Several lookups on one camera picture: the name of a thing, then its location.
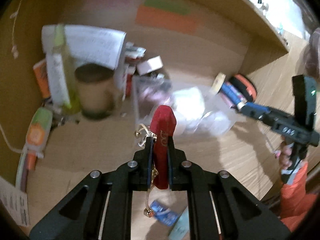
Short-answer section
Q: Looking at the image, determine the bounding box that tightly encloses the cream small lotion bottle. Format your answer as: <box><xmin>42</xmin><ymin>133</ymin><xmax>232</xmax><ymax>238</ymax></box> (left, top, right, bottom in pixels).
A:
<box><xmin>210</xmin><ymin>72</ymin><xmax>226</xmax><ymax>95</ymax></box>

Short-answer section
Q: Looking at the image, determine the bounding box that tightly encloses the stack of books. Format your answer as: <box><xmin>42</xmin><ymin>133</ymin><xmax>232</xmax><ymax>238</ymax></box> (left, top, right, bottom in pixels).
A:
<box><xmin>124</xmin><ymin>42</ymin><xmax>146</xmax><ymax>98</ymax></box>

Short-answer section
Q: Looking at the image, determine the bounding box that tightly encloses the mint white tube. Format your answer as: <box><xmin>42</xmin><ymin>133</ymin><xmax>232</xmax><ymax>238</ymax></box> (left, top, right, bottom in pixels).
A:
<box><xmin>168</xmin><ymin>207</ymin><xmax>189</xmax><ymax>240</ymax></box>

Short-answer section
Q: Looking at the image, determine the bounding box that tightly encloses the green sticky note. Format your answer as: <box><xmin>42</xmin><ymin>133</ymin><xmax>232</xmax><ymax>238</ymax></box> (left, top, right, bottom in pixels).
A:
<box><xmin>144</xmin><ymin>0</ymin><xmax>190</xmax><ymax>15</ymax></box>

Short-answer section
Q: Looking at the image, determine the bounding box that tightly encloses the person right hand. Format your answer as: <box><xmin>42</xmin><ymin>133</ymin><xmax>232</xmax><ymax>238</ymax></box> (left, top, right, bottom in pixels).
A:
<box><xmin>278</xmin><ymin>141</ymin><xmax>292</xmax><ymax>170</ymax></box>

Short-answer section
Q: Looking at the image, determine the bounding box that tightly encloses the white drawstring cloth pouch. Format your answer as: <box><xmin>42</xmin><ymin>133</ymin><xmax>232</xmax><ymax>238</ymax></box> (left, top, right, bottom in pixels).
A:
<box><xmin>171</xmin><ymin>86</ymin><xmax>210</xmax><ymax>136</ymax></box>

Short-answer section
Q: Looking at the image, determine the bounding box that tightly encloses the white printed paper sheet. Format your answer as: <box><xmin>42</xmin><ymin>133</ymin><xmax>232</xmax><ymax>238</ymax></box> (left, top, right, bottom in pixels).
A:
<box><xmin>41</xmin><ymin>24</ymin><xmax>127</xmax><ymax>71</ymax></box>

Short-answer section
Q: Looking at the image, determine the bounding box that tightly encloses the orange green sanitizer tube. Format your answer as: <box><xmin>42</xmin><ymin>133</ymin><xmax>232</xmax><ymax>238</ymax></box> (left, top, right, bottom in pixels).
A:
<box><xmin>25</xmin><ymin>107</ymin><xmax>53</xmax><ymax>159</ymax></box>

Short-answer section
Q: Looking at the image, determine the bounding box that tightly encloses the clear plastic storage bin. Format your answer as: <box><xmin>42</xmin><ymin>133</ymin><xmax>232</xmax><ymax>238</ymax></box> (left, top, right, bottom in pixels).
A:
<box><xmin>131</xmin><ymin>76</ymin><xmax>238</xmax><ymax>137</ymax></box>

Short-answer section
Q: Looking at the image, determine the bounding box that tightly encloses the green spray bottle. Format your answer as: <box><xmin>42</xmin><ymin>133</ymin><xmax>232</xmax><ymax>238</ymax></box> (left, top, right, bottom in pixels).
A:
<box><xmin>46</xmin><ymin>24</ymin><xmax>80</xmax><ymax>115</ymax></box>

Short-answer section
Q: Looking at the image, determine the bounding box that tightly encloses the white small cardboard box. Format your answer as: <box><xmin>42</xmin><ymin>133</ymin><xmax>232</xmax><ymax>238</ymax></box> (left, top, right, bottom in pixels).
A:
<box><xmin>137</xmin><ymin>56</ymin><xmax>163</xmax><ymax>76</ymax></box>

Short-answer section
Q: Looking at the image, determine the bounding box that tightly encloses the black orange round case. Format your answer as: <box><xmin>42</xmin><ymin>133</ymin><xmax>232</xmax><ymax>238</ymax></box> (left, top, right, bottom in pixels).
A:
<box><xmin>228</xmin><ymin>73</ymin><xmax>258</xmax><ymax>102</ymax></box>

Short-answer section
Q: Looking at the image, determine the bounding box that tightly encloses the white leaflet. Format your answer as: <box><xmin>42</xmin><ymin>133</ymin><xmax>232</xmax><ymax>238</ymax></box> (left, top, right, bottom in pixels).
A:
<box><xmin>0</xmin><ymin>177</ymin><xmax>30</xmax><ymax>227</ymax></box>

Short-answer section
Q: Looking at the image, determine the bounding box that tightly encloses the blue foil packet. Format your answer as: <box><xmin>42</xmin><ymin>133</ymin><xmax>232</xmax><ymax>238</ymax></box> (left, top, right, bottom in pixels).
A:
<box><xmin>150</xmin><ymin>200</ymin><xmax>180</xmax><ymax>227</ymax></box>

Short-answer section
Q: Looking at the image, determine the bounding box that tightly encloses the blue patchwork pencil pouch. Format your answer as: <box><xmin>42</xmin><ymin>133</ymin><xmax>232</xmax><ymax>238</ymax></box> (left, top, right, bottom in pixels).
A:
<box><xmin>220</xmin><ymin>82</ymin><xmax>248</xmax><ymax>111</ymax></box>

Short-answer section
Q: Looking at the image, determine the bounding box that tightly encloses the orange sticky note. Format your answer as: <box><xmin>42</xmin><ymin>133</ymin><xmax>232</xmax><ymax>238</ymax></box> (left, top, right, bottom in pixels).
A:
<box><xmin>135</xmin><ymin>5</ymin><xmax>199</xmax><ymax>35</ymax></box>

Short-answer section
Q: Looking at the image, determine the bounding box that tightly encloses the orange sleeve forearm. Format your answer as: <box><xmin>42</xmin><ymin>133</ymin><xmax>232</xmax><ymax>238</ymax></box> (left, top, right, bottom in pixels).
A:
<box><xmin>280</xmin><ymin>162</ymin><xmax>318</xmax><ymax>232</ymax></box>

